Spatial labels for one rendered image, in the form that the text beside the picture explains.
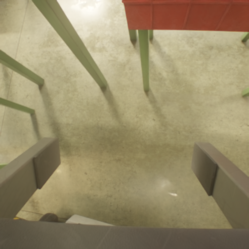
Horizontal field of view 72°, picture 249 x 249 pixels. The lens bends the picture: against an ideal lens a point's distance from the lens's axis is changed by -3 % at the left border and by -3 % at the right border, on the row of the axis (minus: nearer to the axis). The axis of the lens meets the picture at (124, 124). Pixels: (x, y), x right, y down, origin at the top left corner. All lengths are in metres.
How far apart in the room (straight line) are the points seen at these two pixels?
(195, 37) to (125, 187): 0.92
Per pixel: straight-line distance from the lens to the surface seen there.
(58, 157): 0.17
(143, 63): 0.72
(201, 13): 0.48
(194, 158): 0.17
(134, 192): 0.98
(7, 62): 1.00
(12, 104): 1.06
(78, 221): 0.97
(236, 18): 0.51
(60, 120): 1.10
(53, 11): 0.56
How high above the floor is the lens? 0.95
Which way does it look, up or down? 79 degrees down
